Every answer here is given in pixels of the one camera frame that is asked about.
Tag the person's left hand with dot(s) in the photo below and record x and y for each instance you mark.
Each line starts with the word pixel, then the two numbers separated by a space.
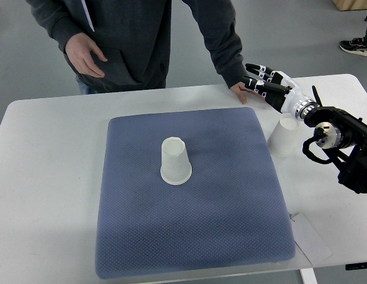
pixel 240 91

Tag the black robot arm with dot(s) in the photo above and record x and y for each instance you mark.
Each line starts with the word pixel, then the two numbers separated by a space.
pixel 338 137

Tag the white paper cup on cushion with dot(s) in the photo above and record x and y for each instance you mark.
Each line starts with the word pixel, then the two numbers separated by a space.
pixel 175 166

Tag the black sneaker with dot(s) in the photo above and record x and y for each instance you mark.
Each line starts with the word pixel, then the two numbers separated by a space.
pixel 354 46

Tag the white table leg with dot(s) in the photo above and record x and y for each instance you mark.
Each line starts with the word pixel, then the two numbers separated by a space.
pixel 308 276

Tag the black table control panel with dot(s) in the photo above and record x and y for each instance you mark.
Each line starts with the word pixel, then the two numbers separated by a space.
pixel 356 266

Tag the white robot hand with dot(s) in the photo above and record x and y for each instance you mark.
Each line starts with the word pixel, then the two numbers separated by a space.
pixel 290 99

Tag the person's right hand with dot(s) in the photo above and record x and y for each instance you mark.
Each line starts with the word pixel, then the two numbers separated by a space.
pixel 79 49

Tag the white paper tag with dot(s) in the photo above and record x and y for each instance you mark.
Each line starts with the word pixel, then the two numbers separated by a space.
pixel 309 240

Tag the wooden box corner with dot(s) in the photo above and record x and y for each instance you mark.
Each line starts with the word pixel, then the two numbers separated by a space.
pixel 350 5

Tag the white paper cup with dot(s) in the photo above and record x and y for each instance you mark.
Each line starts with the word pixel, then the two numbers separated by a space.
pixel 282 140
pixel 175 166

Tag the blue textured cushion mat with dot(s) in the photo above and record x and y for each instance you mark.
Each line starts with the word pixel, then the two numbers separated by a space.
pixel 230 212

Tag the dark grey hoodie person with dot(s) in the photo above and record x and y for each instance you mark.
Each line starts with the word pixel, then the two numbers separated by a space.
pixel 133 38

